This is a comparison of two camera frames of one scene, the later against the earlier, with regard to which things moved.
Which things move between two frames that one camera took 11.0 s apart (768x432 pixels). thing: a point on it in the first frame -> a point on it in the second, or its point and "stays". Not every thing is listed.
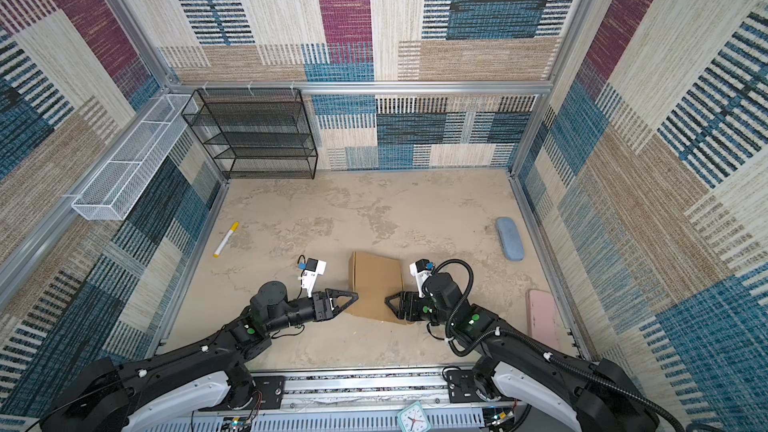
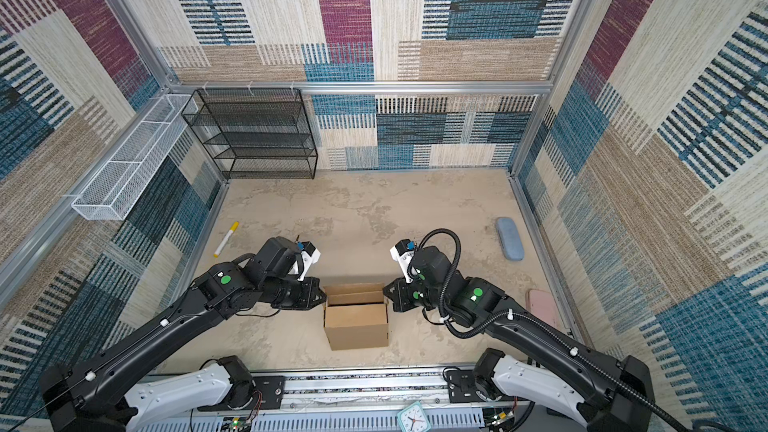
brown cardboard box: x=373 y=278 -> x=356 y=316
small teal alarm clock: x=412 y=418 stays
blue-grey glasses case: x=510 y=238 stays
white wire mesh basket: x=113 y=191 stays
